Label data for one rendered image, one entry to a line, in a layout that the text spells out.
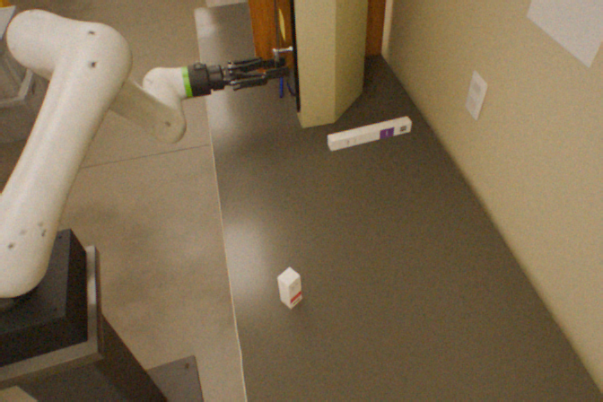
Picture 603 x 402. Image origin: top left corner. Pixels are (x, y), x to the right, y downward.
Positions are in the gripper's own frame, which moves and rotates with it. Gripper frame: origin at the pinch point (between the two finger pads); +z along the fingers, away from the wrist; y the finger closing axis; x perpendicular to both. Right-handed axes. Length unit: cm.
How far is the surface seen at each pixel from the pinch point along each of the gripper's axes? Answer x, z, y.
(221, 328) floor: 114, -39, -19
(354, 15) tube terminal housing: -11.5, 24.8, 2.8
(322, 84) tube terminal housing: 4.9, 12.8, -5.3
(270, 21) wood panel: 0.9, 3.4, 31.7
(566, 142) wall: -13, 49, -64
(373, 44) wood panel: 16, 42, 32
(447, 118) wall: 15, 49, -20
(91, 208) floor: 115, -105, 73
